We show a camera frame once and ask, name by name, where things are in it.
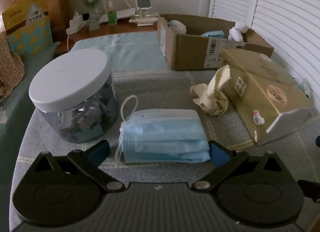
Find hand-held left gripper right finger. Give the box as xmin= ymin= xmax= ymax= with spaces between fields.
xmin=192 ymin=141 xmax=288 ymax=193

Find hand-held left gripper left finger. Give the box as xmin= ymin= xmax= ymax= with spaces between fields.
xmin=26 ymin=140 xmax=125 ymax=193

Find stack of blue face masks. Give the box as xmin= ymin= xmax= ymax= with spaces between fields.
xmin=115 ymin=95 xmax=211 ymax=167

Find cardboard box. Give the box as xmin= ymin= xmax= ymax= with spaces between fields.
xmin=157 ymin=13 xmax=275 ymax=71

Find blue face mask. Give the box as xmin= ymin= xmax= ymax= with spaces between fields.
xmin=201 ymin=30 xmax=226 ymax=39

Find white drawstring cloth bag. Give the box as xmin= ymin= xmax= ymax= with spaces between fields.
xmin=228 ymin=20 xmax=248 ymax=42

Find blue and white plush toy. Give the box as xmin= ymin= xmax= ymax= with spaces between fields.
xmin=168 ymin=20 xmax=187 ymax=34

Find small white charm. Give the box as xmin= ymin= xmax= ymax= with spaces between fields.
xmin=253 ymin=110 xmax=265 ymax=125

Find clear plastic bag with blue item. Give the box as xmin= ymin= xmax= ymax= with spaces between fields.
xmin=294 ymin=78 xmax=313 ymax=98

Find cream knotted cloth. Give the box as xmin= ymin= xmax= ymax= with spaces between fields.
xmin=190 ymin=65 xmax=229 ymax=117

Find tan wrapped parcel box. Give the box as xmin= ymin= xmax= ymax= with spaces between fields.
xmin=219 ymin=48 xmax=313 ymax=145

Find clear jar with white lid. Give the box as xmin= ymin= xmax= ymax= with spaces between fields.
xmin=28 ymin=48 xmax=119 ymax=144

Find teal bedsheet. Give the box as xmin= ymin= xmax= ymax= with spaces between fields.
xmin=0 ymin=41 xmax=62 ymax=222

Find light blue pad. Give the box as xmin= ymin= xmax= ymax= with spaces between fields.
xmin=69 ymin=31 xmax=173 ymax=74

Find brown dotted garment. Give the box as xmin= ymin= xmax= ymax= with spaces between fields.
xmin=0 ymin=30 xmax=26 ymax=103

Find wooden nightstand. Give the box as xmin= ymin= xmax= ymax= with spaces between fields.
xmin=54 ymin=18 xmax=161 ymax=55

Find white power strip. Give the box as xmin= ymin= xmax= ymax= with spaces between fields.
xmin=65 ymin=9 xmax=91 ymax=35

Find white louvred door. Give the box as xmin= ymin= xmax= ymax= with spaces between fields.
xmin=208 ymin=0 xmax=320 ymax=102

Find green labelled bottle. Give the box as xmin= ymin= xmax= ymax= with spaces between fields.
xmin=107 ymin=0 xmax=118 ymax=26

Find white router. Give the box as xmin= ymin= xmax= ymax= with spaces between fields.
xmin=98 ymin=0 xmax=138 ymax=24

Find yellow paper bag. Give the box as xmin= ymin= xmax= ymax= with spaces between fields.
xmin=2 ymin=0 xmax=53 ymax=56

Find white stand with screen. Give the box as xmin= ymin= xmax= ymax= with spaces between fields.
xmin=129 ymin=0 xmax=159 ymax=27

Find small green desk fan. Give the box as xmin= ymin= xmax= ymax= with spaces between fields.
xmin=81 ymin=0 xmax=103 ymax=31

